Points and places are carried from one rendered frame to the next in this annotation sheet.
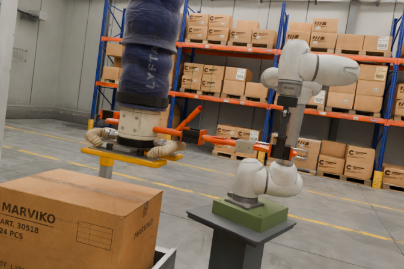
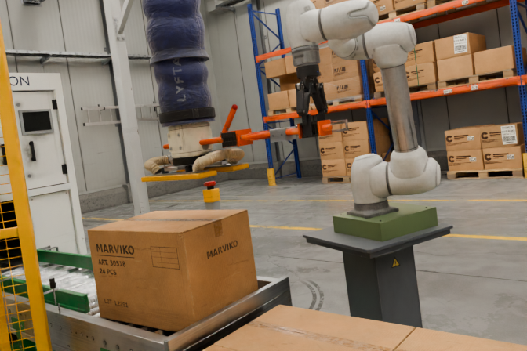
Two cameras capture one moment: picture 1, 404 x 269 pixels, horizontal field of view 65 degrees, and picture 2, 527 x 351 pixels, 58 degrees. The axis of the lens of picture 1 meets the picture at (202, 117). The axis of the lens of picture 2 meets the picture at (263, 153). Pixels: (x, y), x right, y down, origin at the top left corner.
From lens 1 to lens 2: 0.84 m
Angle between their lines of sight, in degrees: 23
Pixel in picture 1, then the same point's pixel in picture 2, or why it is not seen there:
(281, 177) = (402, 167)
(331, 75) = (337, 27)
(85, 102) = (260, 149)
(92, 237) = (164, 259)
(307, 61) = (307, 20)
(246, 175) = (358, 175)
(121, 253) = (188, 269)
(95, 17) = (246, 34)
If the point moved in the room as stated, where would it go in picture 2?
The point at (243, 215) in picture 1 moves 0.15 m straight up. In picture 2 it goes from (362, 225) to (358, 191)
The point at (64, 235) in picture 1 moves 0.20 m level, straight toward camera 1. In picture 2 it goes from (143, 262) to (129, 278)
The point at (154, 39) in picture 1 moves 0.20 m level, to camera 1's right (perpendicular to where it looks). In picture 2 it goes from (172, 52) to (218, 41)
